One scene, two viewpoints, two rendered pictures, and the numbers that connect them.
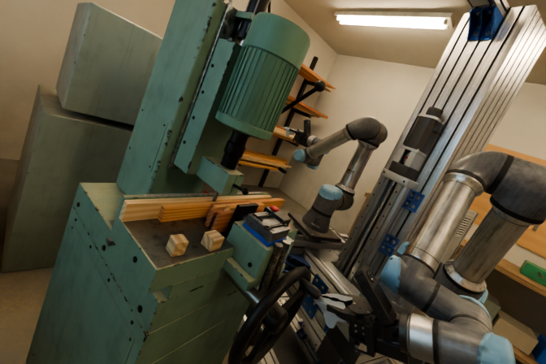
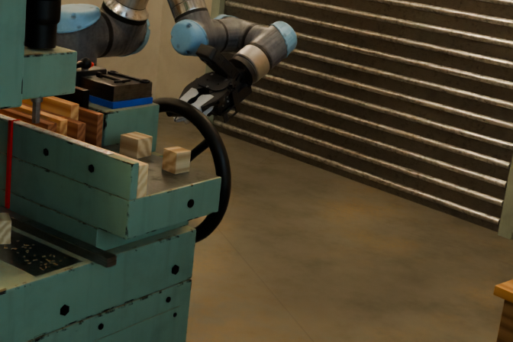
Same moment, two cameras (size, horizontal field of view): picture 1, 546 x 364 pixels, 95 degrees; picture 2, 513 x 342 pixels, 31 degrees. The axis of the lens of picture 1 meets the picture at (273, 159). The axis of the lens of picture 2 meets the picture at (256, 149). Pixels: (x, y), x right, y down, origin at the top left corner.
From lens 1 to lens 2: 1.56 m
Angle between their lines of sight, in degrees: 86
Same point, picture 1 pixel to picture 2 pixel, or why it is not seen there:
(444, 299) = (230, 27)
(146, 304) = (181, 253)
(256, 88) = not seen: outside the picture
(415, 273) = (209, 23)
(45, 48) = not seen: outside the picture
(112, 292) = (115, 327)
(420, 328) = (257, 56)
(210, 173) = (40, 75)
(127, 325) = (162, 313)
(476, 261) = not seen: outside the picture
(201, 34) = not seen: outside the picture
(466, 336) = (274, 37)
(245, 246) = (133, 127)
